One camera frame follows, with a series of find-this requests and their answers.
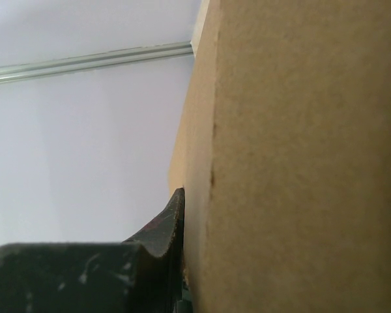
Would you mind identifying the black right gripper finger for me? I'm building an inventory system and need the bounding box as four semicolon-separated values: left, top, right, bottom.
0;188;186;312

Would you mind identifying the aluminium frame post left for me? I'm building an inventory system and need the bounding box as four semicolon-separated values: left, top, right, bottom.
0;42;193;84

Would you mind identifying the brown cardboard box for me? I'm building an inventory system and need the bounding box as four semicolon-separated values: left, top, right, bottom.
169;1;391;312

